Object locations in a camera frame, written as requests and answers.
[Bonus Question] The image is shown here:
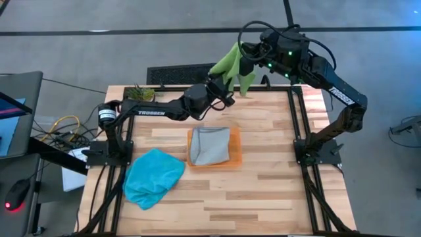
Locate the grey stand base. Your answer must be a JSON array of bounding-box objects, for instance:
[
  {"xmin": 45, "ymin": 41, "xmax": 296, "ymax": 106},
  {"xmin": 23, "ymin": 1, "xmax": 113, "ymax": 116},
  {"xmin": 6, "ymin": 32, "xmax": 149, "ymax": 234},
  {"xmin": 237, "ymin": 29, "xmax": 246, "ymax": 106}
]
[{"xmin": 389, "ymin": 115, "xmax": 421, "ymax": 149}]

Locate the white paper sheet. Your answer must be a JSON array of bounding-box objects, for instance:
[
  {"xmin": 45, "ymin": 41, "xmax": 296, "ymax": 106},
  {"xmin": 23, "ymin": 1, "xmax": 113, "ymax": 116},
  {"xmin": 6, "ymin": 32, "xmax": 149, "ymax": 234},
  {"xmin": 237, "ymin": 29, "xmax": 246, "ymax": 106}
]
[{"xmin": 61, "ymin": 147, "xmax": 89, "ymax": 192}]

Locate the orange translucent plastic basket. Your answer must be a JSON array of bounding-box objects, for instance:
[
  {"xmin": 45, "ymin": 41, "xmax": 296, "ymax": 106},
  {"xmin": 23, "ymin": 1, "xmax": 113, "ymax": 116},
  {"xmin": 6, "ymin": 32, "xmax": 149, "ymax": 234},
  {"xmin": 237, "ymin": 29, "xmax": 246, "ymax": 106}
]
[{"xmin": 186, "ymin": 127, "xmax": 243, "ymax": 171}]

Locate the dark grey desk monitor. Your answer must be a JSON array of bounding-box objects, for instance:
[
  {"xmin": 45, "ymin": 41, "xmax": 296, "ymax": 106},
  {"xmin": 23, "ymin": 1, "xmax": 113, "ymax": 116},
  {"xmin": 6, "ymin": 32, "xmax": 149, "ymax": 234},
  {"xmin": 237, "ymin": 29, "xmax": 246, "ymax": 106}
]
[{"xmin": 0, "ymin": 70, "xmax": 43, "ymax": 159}]

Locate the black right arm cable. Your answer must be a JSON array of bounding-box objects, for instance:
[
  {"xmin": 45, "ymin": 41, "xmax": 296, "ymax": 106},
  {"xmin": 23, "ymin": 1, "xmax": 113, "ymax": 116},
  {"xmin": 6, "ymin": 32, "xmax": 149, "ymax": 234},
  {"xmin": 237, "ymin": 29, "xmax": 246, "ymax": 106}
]
[{"xmin": 237, "ymin": 20, "xmax": 337, "ymax": 72}]

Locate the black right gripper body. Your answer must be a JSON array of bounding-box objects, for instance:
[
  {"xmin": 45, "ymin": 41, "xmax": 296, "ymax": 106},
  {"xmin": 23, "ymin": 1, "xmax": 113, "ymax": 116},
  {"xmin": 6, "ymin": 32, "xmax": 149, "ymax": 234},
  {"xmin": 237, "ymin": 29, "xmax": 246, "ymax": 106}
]
[{"xmin": 245, "ymin": 32, "xmax": 274, "ymax": 66}]

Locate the yellow cable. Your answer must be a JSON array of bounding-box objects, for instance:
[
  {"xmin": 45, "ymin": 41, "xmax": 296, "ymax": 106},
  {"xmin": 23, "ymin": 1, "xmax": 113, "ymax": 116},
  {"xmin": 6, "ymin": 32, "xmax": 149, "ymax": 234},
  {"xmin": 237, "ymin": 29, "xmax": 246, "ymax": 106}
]
[{"xmin": 41, "ymin": 115, "xmax": 82, "ymax": 142}]

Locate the teal microfiber towel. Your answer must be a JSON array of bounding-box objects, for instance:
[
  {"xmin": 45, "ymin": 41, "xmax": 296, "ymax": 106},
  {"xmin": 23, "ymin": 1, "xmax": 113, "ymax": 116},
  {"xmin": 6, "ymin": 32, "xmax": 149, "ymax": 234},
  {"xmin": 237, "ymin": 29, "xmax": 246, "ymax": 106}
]
[{"xmin": 122, "ymin": 147, "xmax": 187, "ymax": 211}]

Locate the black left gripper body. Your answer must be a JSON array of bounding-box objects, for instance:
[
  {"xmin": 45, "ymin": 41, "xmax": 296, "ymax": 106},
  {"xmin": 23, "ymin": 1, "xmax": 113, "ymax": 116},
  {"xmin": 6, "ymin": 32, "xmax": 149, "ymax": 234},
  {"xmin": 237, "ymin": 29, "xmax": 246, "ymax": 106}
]
[{"xmin": 207, "ymin": 76, "xmax": 236, "ymax": 108}]

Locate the dark grey side desk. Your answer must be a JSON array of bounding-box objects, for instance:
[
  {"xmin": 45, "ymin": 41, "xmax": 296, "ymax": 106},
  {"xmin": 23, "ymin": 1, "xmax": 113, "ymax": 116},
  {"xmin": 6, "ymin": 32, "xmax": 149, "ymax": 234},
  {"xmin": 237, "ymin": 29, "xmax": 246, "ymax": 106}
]
[{"xmin": 0, "ymin": 153, "xmax": 43, "ymax": 237}]

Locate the potted succulent plant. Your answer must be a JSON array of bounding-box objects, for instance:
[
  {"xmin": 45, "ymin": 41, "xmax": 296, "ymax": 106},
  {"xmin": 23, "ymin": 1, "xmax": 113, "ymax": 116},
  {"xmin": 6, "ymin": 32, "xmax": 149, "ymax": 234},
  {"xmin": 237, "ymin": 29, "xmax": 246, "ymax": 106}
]
[{"xmin": 126, "ymin": 84, "xmax": 156, "ymax": 102}]

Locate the grey waffle-weave towel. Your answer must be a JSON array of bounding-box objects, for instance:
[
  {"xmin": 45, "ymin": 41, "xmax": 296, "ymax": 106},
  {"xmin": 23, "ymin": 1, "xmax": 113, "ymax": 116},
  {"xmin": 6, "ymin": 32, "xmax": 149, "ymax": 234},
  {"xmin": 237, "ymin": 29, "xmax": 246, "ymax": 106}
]
[{"xmin": 189, "ymin": 126, "xmax": 231, "ymax": 167}]

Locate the black keyboard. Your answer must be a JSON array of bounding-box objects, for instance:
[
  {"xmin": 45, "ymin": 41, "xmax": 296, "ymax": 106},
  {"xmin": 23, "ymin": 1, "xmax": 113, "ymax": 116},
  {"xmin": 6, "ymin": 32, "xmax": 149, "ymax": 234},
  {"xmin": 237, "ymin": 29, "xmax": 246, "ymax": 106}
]
[{"xmin": 146, "ymin": 62, "xmax": 218, "ymax": 86}]

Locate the black computer mouse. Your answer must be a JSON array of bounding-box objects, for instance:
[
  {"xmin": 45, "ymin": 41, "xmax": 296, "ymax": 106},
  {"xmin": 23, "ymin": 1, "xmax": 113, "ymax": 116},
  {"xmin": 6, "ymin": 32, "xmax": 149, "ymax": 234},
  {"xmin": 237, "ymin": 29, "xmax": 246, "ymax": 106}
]
[{"xmin": 2, "ymin": 180, "xmax": 31, "ymax": 215}]

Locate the green microfiber towel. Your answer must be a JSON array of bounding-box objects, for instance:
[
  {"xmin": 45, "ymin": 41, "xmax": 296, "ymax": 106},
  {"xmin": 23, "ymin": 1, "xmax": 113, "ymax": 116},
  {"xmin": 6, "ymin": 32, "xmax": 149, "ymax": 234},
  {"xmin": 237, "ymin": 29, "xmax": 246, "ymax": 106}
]
[{"xmin": 209, "ymin": 41, "xmax": 257, "ymax": 98}]

